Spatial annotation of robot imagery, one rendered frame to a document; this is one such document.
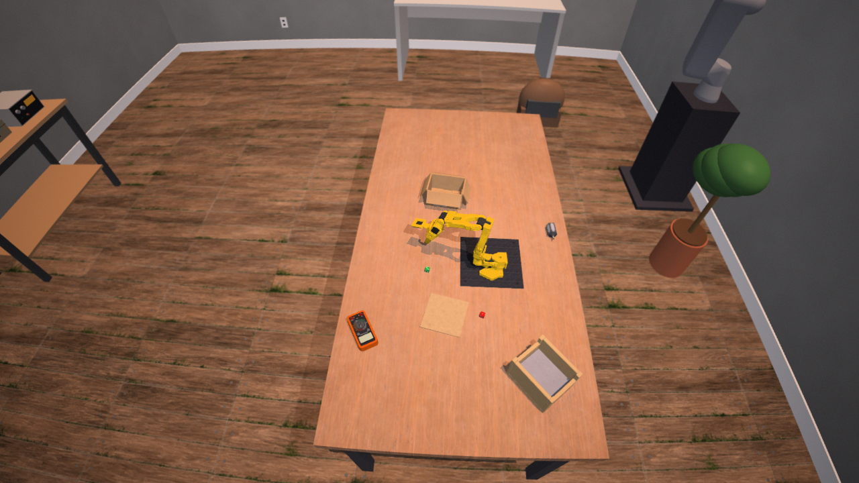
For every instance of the orange digital multimeter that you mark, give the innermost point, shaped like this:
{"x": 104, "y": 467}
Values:
{"x": 362, "y": 331}

